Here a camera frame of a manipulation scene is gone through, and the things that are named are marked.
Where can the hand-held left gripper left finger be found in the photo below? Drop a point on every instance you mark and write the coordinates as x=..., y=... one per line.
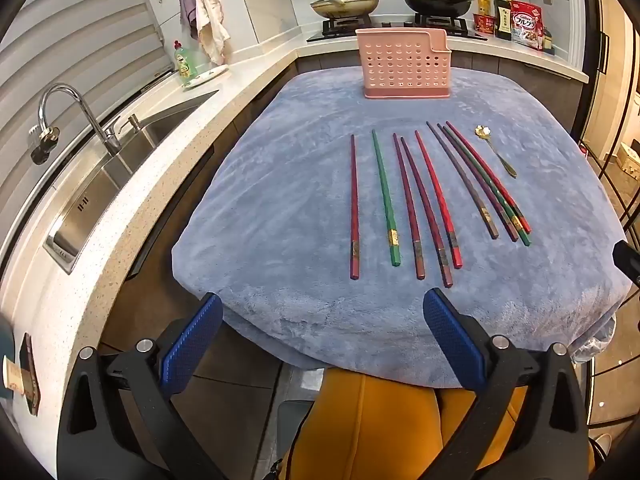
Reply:
x=192, y=345

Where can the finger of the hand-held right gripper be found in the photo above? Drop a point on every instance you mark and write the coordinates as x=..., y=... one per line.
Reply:
x=627, y=260

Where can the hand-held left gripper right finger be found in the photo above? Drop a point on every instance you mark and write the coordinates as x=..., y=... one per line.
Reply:
x=452, y=340

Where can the row of lacquered chopsticks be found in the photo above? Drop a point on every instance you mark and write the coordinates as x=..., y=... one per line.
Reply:
x=520, y=235

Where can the green chopstick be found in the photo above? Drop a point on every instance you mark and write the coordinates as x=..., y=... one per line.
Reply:
x=384, y=195

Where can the dark red chopstick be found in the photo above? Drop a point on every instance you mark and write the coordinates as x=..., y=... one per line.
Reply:
x=354, y=210
x=424, y=210
x=406, y=200

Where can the pink perforated utensil holder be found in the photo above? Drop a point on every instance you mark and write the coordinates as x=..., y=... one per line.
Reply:
x=400, y=65

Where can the clear plastic bag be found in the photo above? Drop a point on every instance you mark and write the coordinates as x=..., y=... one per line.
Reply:
x=595, y=340

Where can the person's yellow trousers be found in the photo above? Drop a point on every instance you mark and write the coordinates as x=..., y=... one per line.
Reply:
x=380, y=430

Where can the purple chopstick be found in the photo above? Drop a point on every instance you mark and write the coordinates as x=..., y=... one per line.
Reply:
x=507, y=230
x=461, y=180

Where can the blue fleece blanket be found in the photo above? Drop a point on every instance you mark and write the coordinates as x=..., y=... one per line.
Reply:
x=300, y=210

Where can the stainless steel sink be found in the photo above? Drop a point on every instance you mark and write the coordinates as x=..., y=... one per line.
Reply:
x=100, y=185

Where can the gold spoon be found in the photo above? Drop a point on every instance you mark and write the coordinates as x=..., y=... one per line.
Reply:
x=481, y=131

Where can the chrome soap dispenser pump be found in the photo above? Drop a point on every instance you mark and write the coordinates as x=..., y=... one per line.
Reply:
x=134, y=122

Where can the small dark bottle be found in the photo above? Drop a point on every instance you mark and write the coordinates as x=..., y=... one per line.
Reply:
x=548, y=40

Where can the red cereal bag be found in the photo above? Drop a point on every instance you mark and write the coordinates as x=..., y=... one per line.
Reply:
x=526, y=25

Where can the chrome faucet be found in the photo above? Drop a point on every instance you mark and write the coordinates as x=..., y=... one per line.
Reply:
x=75, y=110

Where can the white patterned plate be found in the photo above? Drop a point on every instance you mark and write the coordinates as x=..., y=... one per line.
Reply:
x=207, y=75

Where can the dark sauce bottle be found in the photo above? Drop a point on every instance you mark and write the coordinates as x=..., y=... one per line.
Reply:
x=502, y=17

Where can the red instant noodle bowl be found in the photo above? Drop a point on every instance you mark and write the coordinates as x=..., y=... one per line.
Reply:
x=482, y=24

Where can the green dish soap bottle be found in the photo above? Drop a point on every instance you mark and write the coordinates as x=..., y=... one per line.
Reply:
x=184, y=62

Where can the yellow food packet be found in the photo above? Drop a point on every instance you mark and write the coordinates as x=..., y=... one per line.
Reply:
x=483, y=5

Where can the black gas stove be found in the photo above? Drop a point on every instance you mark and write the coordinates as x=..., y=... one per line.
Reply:
x=395, y=27

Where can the white window blinds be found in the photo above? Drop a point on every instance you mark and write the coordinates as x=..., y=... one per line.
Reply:
x=60, y=45

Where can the cream hanging towel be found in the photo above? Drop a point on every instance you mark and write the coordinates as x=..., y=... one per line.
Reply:
x=210, y=15

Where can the purple hanging cloth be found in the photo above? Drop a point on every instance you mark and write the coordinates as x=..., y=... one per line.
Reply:
x=187, y=5

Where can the beige pan with lid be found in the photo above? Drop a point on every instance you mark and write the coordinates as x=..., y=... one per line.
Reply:
x=345, y=4

